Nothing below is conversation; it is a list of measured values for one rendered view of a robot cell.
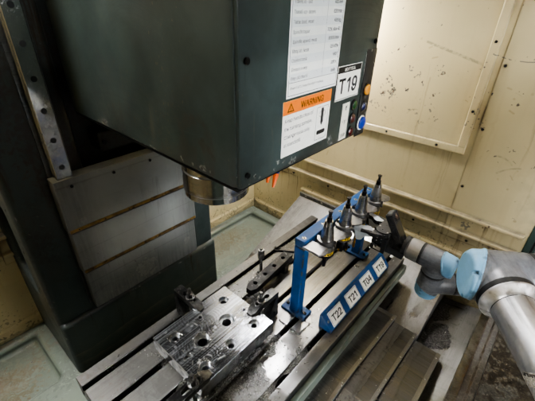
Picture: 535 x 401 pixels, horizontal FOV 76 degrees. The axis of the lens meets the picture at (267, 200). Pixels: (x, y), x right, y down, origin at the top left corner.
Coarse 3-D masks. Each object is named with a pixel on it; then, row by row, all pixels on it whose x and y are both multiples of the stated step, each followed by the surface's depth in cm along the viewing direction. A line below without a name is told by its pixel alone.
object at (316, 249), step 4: (312, 240) 109; (308, 244) 107; (312, 244) 107; (316, 244) 107; (320, 244) 107; (304, 248) 106; (308, 248) 105; (312, 248) 106; (316, 248) 106; (320, 248) 106; (324, 248) 106; (312, 252) 104; (316, 252) 104; (320, 252) 104; (324, 252) 104; (320, 256) 103
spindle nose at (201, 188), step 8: (184, 168) 77; (184, 176) 78; (192, 176) 76; (200, 176) 75; (184, 184) 80; (192, 184) 77; (200, 184) 76; (208, 184) 75; (216, 184) 75; (192, 192) 78; (200, 192) 77; (208, 192) 76; (216, 192) 76; (224, 192) 77; (232, 192) 78; (240, 192) 80; (200, 200) 78; (208, 200) 78; (216, 200) 78; (224, 200) 78; (232, 200) 79
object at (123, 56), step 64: (64, 0) 75; (128, 0) 59; (192, 0) 49; (256, 0) 47; (384, 0) 73; (64, 64) 88; (128, 64) 67; (192, 64) 55; (256, 64) 52; (128, 128) 77; (192, 128) 61; (256, 128) 57
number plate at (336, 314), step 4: (336, 304) 120; (340, 304) 121; (332, 308) 119; (336, 308) 120; (340, 308) 121; (332, 312) 118; (336, 312) 119; (340, 312) 120; (344, 312) 121; (328, 316) 117; (332, 316) 118; (336, 316) 119; (340, 316) 120; (332, 320) 117; (336, 320) 118; (340, 320) 119; (332, 324) 117; (336, 324) 118
